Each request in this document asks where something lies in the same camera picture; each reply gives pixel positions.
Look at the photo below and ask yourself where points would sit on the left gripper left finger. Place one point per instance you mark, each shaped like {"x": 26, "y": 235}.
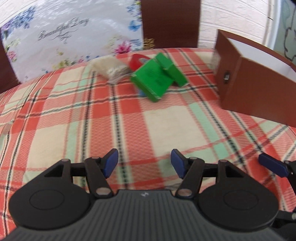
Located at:
{"x": 63, "y": 193}

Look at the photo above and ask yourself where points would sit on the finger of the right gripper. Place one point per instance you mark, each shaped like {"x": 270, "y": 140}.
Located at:
{"x": 285, "y": 169}

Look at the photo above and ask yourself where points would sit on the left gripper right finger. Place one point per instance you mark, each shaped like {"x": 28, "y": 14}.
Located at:
{"x": 224, "y": 194}

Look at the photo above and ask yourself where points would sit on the blue marker pen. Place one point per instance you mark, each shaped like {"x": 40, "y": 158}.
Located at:
{"x": 141, "y": 93}

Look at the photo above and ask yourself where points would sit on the small green box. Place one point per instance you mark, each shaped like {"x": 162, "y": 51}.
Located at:
{"x": 171, "y": 70}

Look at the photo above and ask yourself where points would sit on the clear bag of beads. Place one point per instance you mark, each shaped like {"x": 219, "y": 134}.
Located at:
{"x": 110, "y": 68}

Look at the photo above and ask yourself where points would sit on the large green box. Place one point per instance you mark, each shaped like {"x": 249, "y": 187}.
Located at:
{"x": 152, "y": 80}

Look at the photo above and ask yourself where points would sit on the red padlock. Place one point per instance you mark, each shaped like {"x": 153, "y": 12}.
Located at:
{"x": 137, "y": 60}

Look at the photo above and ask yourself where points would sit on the brown open storage box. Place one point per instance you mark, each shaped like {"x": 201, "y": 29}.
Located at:
{"x": 253, "y": 79}

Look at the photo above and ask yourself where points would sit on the grey door with drawing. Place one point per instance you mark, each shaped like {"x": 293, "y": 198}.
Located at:
{"x": 285, "y": 39}

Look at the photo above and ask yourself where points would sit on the plaid bed sheet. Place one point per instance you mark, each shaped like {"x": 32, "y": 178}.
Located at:
{"x": 71, "y": 113}

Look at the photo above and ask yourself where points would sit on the floral white pillow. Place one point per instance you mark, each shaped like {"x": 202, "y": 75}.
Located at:
{"x": 42, "y": 36}

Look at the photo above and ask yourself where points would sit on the white door frame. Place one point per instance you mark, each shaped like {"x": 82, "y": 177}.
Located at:
{"x": 272, "y": 23}

